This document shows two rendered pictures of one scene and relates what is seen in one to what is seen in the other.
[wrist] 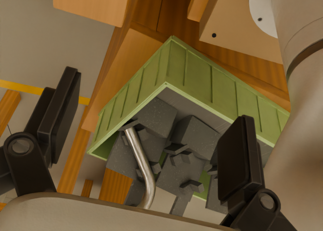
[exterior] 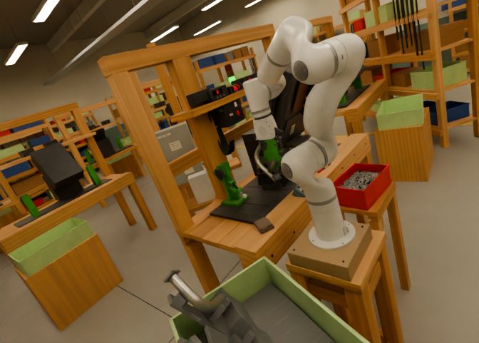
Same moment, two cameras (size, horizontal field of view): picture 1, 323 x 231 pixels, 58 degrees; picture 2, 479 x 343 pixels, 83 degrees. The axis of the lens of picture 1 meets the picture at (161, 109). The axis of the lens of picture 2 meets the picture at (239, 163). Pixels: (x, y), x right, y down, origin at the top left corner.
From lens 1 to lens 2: 134 cm
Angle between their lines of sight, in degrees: 114
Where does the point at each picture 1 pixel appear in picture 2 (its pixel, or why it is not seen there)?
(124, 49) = not seen: hidden behind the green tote
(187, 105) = (266, 324)
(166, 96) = (254, 312)
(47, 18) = not seen: outside the picture
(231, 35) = (301, 249)
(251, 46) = (311, 254)
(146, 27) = not seen: hidden behind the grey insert
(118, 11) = (258, 247)
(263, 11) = (313, 237)
